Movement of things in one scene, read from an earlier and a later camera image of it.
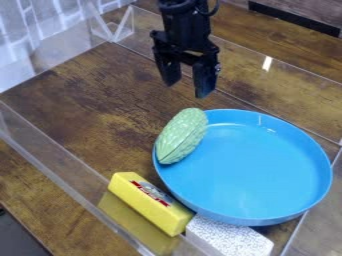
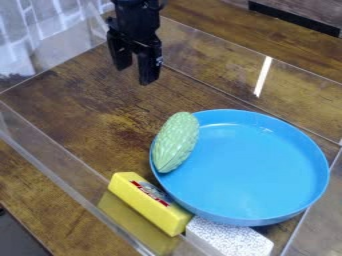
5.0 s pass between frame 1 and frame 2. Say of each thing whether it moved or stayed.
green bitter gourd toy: moved
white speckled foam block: stayed
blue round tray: stayed
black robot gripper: moved
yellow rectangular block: stayed
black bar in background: stayed
